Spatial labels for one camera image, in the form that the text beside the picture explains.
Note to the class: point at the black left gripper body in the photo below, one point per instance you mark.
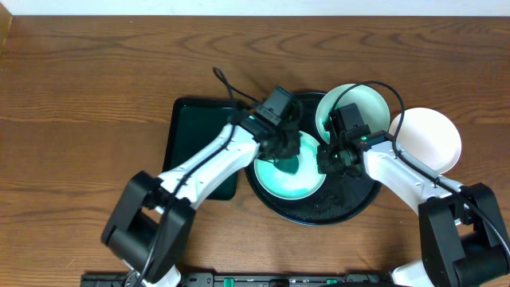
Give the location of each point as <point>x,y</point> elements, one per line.
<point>285,146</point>

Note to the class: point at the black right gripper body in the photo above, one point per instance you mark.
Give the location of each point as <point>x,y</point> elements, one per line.
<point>331,161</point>

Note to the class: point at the green wavy sponge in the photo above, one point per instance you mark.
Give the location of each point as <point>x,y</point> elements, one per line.
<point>289,166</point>

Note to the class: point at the pale green plate bottom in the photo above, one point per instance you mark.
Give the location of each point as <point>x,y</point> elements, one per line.
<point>292,187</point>

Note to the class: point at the pale green plate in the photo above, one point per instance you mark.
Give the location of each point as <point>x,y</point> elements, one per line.
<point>373,108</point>
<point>292,187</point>

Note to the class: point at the white plate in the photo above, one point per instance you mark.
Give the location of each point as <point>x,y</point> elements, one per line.
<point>431,137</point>

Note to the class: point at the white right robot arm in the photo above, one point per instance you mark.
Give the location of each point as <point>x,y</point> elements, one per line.
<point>463,237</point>

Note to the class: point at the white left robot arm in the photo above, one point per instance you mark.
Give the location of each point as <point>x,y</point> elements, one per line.
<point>151,223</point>

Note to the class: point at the black round tray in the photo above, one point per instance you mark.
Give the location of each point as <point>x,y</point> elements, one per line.
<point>338,198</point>

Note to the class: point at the black rectangular tray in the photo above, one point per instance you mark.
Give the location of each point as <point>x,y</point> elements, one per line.
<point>195,123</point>

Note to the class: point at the pale green plate top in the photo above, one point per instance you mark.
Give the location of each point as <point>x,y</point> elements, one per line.
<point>373,108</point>

